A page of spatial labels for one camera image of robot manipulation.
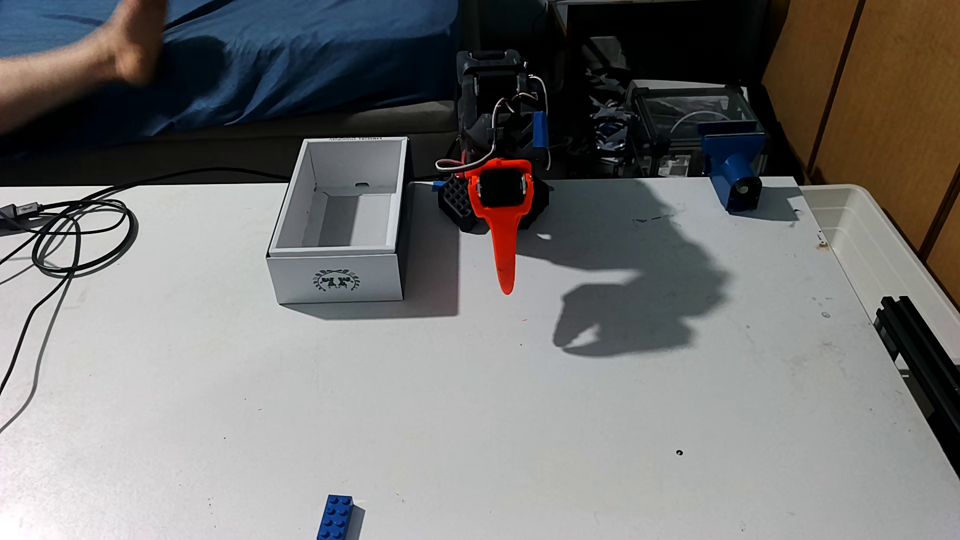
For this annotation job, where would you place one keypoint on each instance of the white cardboard box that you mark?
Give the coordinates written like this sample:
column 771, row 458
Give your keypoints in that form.
column 375, row 281

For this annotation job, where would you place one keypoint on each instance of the grey bed base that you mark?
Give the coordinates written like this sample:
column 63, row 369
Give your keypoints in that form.
column 225, row 150

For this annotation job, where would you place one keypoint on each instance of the blue printed mount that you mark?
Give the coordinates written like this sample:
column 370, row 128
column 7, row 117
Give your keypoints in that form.
column 731, row 161

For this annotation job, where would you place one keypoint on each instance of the blue bed sheet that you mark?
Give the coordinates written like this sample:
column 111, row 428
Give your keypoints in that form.
column 300, row 60

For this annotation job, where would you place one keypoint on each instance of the white plastic bin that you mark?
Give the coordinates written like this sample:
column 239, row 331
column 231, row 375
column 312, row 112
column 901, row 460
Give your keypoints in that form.
column 862, row 247

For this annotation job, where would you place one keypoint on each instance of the clear plastic case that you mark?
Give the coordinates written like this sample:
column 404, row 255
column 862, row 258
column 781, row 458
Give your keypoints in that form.
column 675, row 112

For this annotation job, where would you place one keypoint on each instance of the person's hand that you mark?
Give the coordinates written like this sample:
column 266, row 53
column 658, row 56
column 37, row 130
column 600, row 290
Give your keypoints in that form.
column 139, row 41

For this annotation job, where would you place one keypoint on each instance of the wooden cabinet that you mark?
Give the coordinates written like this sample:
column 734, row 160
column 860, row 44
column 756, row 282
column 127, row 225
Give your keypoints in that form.
column 885, row 90

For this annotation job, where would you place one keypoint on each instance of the blue toy brick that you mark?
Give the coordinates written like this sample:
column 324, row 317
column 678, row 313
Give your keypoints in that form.
column 334, row 517

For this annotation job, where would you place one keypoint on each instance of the black aluminium rail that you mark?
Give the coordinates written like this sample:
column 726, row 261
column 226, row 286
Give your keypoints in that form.
column 919, row 352

